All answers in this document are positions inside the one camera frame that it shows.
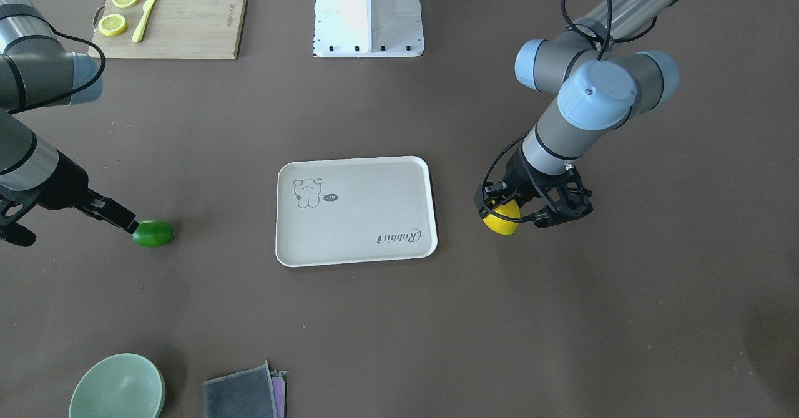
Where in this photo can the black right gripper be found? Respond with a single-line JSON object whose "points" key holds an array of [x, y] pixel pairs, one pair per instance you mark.
{"points": [[64, 187]]}

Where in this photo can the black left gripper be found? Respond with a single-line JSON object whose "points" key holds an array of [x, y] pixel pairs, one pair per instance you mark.
{"points": [[523, 174]]}

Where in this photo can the yellow lemon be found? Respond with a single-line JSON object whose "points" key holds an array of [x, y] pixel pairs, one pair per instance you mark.
{"points": [[499, 225]]}

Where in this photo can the green lime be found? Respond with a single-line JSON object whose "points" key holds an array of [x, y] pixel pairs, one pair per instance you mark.
{"points": [[153, 233]]}

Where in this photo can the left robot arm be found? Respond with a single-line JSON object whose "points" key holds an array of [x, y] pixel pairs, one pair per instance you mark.
{"points": [[594, 92]]}

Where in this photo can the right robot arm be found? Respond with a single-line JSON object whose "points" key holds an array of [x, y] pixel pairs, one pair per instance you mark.
{"points": [[36, 71]]}

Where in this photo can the beige rabbit tray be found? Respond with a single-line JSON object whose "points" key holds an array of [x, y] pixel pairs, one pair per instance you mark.
{"points": [[354, 210]]}

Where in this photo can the yellow plastic knife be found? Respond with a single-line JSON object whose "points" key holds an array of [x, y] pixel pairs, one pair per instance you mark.
{"points": [[141, 28]]}

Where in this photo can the light green bowl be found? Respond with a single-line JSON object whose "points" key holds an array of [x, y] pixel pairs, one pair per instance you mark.
{"points": [[121, 385]]}

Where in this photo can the lemon slice lower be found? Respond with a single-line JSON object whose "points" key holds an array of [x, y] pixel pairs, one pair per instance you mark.
{"points": [[112, 25]]}

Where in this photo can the bamboo cutting board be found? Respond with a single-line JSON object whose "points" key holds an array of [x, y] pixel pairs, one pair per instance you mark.
{"points": [[190, 29]]}

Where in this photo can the grey folded cloth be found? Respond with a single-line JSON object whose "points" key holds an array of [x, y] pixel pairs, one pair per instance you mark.
{"points": [[243, 394]]}

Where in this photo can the purple cloth under grey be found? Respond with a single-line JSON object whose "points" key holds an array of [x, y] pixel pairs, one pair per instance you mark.
{"points": [[279, 389]]}

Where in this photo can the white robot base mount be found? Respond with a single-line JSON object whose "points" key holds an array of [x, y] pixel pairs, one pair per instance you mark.
{"points": [[368, 28]]}

